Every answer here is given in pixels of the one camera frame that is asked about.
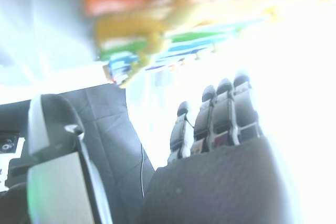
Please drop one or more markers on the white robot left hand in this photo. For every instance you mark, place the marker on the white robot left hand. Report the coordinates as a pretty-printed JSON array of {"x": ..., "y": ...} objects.
[{"x": 223, "y": 182}]

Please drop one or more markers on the rainbow wooden toy xylophone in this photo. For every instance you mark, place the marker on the rainbow wooden toy xylophone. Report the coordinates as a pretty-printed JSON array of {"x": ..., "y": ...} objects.
[{"x": 131, "y": 24}]

